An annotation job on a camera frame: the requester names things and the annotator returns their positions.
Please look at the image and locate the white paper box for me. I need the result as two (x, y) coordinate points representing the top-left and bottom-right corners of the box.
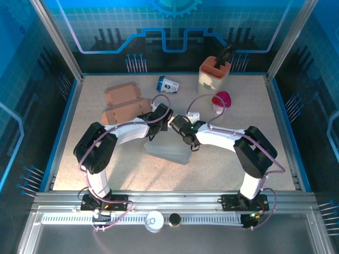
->
(144, 129), (192, 166)

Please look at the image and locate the blue lid yogurt cup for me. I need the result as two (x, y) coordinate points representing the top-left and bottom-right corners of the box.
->
(156, 76), (180, 94)

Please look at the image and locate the brown paper box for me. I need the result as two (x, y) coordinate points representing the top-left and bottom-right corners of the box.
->
(100, 81), (157, 126)

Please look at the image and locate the pink lid yogurt cup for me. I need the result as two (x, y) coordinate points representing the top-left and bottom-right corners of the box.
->
(211, 91), (232, 115)

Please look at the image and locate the beige orange knife block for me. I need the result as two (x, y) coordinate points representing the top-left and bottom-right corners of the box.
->
(198, 55), (231, 95)

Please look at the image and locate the black round knob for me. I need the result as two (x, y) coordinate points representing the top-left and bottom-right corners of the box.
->
(168, 213), (182, 227)

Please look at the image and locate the grey metal shelf plate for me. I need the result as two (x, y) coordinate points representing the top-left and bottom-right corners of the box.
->
(18, 211), (334, 254)

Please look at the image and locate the small electronics board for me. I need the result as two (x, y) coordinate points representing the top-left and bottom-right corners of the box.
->
(92, 208), (112, 226)
(241, 212), (262, 229)

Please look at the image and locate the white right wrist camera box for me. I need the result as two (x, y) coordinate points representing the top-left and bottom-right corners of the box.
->
(186, 111), (201, 123)

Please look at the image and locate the aluminium front frame rail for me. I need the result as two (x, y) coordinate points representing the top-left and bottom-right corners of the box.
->
(31, 190), (318, 212)

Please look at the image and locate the black knife handle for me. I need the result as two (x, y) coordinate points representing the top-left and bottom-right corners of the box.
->
(215, 44), (236, 70)

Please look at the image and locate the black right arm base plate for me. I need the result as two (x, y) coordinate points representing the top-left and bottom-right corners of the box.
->
(220, 194), (270, 212)

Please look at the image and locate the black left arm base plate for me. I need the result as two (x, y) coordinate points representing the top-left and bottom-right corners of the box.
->
(80, 194), (129, 212)

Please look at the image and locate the white slotted cable duct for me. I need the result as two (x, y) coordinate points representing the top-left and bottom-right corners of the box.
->
(41, 213), (244, 225)

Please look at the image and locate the aluminium left frame post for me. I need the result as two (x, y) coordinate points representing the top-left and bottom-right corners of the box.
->
(30, 0), (85, 81)

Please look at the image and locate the aluminium frame post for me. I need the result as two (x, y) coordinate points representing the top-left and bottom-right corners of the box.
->
(30, 0), (85, 81)
(266, 0), (318, 80)

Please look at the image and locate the aluminium right frame post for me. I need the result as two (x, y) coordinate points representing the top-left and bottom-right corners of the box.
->
(266, 0), (318, 80)

